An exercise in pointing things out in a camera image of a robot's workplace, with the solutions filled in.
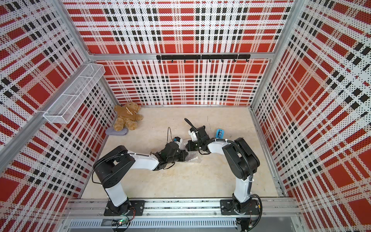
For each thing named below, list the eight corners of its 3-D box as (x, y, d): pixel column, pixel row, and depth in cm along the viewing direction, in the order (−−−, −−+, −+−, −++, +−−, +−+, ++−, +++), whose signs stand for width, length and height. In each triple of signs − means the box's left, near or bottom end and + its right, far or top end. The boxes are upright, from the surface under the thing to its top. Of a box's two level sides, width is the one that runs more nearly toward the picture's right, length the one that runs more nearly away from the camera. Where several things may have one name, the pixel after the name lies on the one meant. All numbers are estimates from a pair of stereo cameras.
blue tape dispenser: (215, 139, 103) (216, 136, 99) (215, 132, 107) (215, 128, 103) (224, 139, 103) (225, 136, 99) (223, 132, 107) (223, 128, 103)
